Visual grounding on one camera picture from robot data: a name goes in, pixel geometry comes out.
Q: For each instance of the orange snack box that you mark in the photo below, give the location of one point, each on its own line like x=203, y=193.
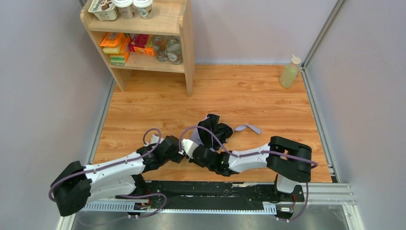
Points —
x=113, y=39

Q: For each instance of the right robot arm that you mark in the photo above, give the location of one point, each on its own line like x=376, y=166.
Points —
x=291, y=161

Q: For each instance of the white yogurt cup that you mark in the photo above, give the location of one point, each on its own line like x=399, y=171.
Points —
x=125, y=7

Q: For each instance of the chocolate yogurt tub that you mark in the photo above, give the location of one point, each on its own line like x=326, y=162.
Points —
x=104, y=10

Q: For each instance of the yellow green sponge stack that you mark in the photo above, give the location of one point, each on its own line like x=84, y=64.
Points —
x=118, y=55

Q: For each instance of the clear glass jar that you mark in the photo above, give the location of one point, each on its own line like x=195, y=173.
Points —
x=159, y=46

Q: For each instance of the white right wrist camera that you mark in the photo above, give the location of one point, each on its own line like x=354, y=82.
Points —
x=187, y=147

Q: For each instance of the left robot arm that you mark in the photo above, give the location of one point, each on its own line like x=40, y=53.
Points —
x=79, y=184

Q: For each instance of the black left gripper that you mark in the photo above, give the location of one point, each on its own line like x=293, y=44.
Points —
x=173, y=148

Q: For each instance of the lavender folding umbrella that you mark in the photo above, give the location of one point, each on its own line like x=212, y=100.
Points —
x=221, y=130

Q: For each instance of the wooden shelf unit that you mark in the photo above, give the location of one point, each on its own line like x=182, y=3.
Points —
x=169, y=18

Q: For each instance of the green liquid squeeze bottle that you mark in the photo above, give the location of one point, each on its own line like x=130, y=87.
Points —
x=290, y=72

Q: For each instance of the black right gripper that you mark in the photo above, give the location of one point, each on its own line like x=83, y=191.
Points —
x=208, y=139

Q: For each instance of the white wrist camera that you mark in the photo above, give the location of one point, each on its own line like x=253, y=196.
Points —
x=155, y=139
x=187, y=147

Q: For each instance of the white lidded cup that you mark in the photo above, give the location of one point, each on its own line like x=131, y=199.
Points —
x=144, y=8

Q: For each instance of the red snack package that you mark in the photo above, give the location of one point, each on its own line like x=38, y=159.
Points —
x=142, y=44

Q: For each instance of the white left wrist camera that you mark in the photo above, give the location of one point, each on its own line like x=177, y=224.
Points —
x=155, y=139

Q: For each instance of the labelled glass jar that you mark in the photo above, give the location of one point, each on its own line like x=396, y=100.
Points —
x=174, y=51

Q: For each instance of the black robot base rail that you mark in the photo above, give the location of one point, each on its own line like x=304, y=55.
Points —
x=218, y=195

